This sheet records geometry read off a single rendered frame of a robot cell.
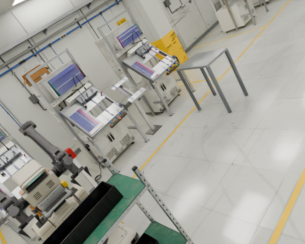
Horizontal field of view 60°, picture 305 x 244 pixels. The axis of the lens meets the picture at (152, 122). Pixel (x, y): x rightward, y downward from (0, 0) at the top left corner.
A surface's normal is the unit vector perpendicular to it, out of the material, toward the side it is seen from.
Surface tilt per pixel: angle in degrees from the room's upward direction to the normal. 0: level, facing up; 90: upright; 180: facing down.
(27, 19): 90
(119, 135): 90
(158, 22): 90
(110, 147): 90
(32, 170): 42
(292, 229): 0
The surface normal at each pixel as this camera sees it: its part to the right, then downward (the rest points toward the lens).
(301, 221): -0.51, -0.77
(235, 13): -0.62, 0.63
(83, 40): 0.61, 0.00
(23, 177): 0.04, -0.57
